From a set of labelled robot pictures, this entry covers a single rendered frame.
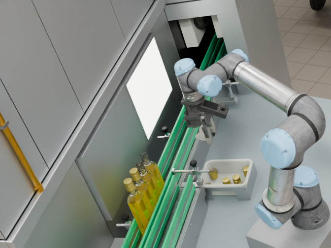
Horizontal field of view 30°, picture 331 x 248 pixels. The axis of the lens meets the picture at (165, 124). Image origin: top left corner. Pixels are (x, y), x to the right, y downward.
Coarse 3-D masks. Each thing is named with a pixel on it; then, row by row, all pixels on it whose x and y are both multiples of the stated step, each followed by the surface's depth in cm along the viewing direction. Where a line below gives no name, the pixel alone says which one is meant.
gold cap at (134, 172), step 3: (132, 168) 241; (135, 168) 240; (132, 171) 239; (135, 171) 239; (132, 174) 239; (135, 174) 239; (138, 174) 240; (132, 177) 240; (135, 177) 239; (138, 177) 240; (135, 180) 240; (138, 180) 240
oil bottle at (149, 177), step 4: (148, 172) 248; (144, 176) 246; (148, 176) 246; (152, 176) 249; (144, 180) 246; (148, 180) 246; (152, 180) 249; (152, 184) 248; (156, 184) 252; (152, 188) 248; (156, 188) 252; (156, 192) 251; (160, 192) 255; (156, 196) 251; (156, 200) 252
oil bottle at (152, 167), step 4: (152, 164) 251; (156, 164) 253; (148, 168) 250; (152, 168) 250; (156, 168) 253; (152, 172) 250; (156, 172) 253; (156, 176) 253; (160, 176) 256; (156, 180) 253; (160, 180) 256; (160, 184) 256; (164, 184) 259; (160, 188) 256
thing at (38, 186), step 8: (0, 120) 189; (0, 128) 190; (8, 128) 192; (8, 136) 192; (16, 144) 195; (16, 152) 196; (24, 160) 198; (24, 168) 200; (32, 176) 202; (40, 184) 206; (40, 192) 206
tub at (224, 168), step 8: (216, 160) 280; (224, 160) 279; (232, 160) 277; (240, 160) 276; (248, 160) 274; (208, 168) 281; (216, 168) 282; (224, 168) 281; (232, 168) 279; (240, 168) 278; (248, 168) 270; (200, 176) 275; (208, 176) 280; (224, 176) 281; (240, 176) 278; (248, 176) 266; (216, 184) 278; (224, 184) 266; (232, 184) 265; (240, 184) 263
